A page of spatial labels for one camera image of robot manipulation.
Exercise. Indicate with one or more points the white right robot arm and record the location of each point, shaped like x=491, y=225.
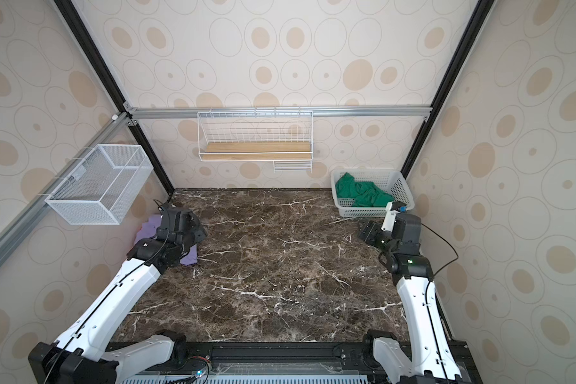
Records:
x=431, y=359

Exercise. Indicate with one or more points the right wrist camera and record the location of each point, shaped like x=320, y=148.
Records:
x=392, y=210

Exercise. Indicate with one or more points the black corner post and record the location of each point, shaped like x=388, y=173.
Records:
x=466, y=43
x=69, y=13

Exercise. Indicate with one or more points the green t-shirt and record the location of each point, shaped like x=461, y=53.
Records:
x=363, y=194

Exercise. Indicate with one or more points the black left corner post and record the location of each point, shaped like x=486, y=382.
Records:
x=69, y=13

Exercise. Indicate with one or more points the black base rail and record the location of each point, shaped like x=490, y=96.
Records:
x=274, y=362

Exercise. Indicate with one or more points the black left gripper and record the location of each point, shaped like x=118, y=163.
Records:
x=192, y=233

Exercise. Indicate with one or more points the white wire wall shelf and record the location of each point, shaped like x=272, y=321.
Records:
x=278, y=129

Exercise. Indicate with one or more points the horizontal aluminium back rail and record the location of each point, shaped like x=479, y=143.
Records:
x=272, y=112

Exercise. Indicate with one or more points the black right corner post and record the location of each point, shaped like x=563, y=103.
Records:
x=466, y=43

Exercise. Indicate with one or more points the aluminium left wall rail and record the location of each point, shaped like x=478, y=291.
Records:
x=16, y=232

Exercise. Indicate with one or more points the wooden shelf board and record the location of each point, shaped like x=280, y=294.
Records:
x=257, y=151

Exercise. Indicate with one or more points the white wire mesh basket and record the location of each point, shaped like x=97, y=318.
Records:
x=102, y=187

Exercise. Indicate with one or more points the folded purple t-shirt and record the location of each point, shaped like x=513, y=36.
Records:
x=148, y=230

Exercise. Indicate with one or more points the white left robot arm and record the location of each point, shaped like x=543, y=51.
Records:
x=80, y=354

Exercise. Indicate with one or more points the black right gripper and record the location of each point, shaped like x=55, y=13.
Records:
x=372, y=235

